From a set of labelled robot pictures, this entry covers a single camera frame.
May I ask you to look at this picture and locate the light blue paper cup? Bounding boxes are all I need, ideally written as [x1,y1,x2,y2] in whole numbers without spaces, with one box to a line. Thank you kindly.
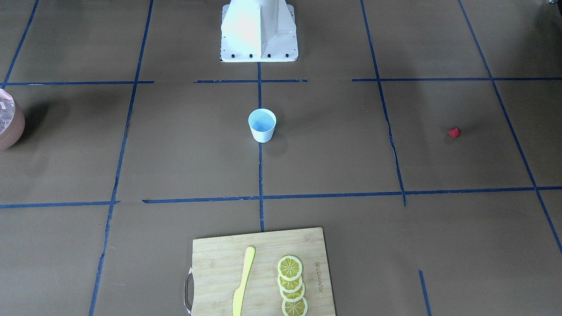
[248,108,277,143]

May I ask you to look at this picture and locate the wooden cutting board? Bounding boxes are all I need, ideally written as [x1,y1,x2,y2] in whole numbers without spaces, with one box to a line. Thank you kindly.
[184,227,336,316]

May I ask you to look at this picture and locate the yellow plastic knife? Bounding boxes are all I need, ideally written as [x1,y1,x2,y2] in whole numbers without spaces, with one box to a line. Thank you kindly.
[231,246,256,316]

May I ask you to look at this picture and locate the red strawberry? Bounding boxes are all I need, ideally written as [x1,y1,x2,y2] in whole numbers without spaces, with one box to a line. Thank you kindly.
[448,127,461,138]

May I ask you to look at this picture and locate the pink bowl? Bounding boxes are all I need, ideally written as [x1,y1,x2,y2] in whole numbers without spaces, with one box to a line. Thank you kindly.
[0,89,25,151]

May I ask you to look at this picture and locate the white pedestal column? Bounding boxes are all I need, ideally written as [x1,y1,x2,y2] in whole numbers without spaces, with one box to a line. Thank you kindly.
[220,0,299,63]

